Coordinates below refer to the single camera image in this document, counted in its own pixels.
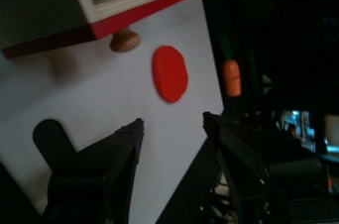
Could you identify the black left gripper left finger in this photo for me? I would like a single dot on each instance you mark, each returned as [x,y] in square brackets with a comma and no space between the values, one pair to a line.
[102,171]

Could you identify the orange toy carrot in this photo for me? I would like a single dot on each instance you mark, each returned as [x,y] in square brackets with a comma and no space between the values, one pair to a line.
[233,79]

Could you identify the wooden drawer cabinet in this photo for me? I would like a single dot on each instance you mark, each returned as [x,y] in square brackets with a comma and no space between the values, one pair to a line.
[48,3]

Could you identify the red drawer with wooden knob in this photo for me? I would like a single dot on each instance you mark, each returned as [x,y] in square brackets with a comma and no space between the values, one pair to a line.
[133,16]

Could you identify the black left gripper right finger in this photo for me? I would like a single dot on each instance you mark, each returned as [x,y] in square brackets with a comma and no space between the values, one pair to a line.
[241,168]

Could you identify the red flat dough disc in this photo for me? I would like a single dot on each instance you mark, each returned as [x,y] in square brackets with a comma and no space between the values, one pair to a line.
[170,74]

